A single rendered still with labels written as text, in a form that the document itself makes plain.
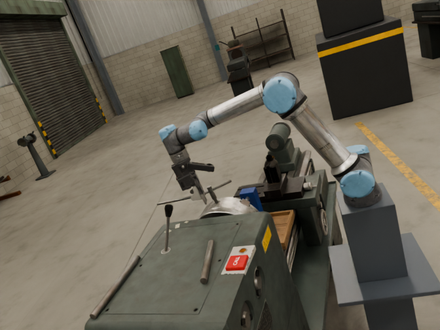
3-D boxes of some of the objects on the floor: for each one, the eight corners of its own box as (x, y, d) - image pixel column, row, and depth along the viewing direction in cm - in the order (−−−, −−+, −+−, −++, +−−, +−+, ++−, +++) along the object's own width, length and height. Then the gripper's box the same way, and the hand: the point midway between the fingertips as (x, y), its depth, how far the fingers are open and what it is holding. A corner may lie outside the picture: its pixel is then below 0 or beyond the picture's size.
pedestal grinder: (48, 177, 908) (25, 135, 870) (35, 181, 915) (12, 139, 877) (57, 170, 951) (36, 129, 914) (44, 173, 958) (23, 133, 921)
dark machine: (414, 101, 559) (394, -36, 495) (332, 121, 598) (304, -3, 534) (391, 78, 719) (374, -28, 655) (328, 95, 759) (306, -3, 695)
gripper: (170, 161, 160) (190, 201, 166) (170, 169, 147) (192, 213, 153) (188, 153, 160) (208, 194, 166) (190, 160, 147) (211, 204, 153)
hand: (205, 198), depth 160 cm, fingers open, 7 cm apart
